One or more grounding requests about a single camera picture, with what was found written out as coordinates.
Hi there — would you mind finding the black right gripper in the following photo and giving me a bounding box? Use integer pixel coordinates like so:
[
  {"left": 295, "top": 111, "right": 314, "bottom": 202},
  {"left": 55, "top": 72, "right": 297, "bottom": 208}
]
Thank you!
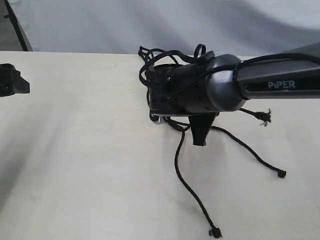
[{"left": 146, "top": 63, "right": 219, "bottom": 147}]

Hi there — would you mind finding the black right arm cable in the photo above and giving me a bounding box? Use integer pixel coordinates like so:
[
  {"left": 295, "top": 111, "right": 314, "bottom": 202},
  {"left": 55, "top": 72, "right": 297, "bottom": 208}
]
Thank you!
[{"left": 137, "top": 43, "right": 216, "bottom": 87}]

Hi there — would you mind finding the black stand pole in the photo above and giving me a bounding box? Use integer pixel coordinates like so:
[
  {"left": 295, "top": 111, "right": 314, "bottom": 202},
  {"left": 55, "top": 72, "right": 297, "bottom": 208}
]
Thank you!
[{"left": 3, "top": 0, "right": 31, "bottom": 52}]

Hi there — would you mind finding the grey backdrop cloth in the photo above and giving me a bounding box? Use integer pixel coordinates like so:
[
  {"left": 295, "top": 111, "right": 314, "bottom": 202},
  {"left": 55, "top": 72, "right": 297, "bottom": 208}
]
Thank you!
[{"left": 10, "top": 0, "right": 320, "bottom": 56}]

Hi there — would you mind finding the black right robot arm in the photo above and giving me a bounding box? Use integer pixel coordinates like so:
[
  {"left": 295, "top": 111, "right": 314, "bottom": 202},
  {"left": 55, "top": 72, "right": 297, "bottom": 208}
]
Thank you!
[{"left": 139, "top": 43, "right": 320, "bottom": 146}]

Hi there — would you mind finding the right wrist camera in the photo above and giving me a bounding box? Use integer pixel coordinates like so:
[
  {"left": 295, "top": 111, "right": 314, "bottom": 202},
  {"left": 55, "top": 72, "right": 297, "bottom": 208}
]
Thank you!
[{"left": 149, "top": 113, "right": 169, "bottom": 125}]

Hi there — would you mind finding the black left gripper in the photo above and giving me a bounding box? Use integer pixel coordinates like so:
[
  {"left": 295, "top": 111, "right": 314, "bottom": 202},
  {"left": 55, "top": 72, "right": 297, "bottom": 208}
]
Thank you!
[{"left": 0, "top": 63, "right": 30, "bottom": 97}]

